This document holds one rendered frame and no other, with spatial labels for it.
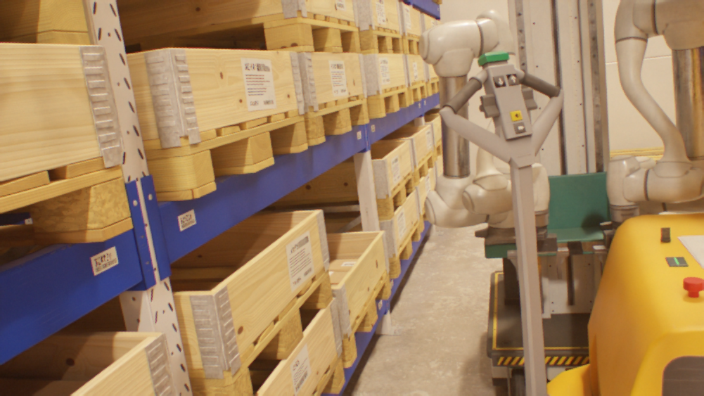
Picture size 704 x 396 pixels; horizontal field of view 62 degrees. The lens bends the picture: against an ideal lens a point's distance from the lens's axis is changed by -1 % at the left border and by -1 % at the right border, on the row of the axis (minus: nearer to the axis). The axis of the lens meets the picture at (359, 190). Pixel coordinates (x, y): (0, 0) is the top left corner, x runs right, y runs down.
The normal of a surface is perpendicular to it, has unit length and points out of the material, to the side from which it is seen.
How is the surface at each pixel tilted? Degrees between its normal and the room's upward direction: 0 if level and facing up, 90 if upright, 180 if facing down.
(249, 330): 90
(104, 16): 90
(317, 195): 90
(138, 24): 90
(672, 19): 110
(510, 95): 74
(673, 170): 60
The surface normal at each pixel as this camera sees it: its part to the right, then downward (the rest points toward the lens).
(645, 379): -0.33, 0.22
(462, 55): 0.23, 0.42
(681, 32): -0.57, 0.47
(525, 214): 0.48, 0.10
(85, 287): 0.96, -0.07
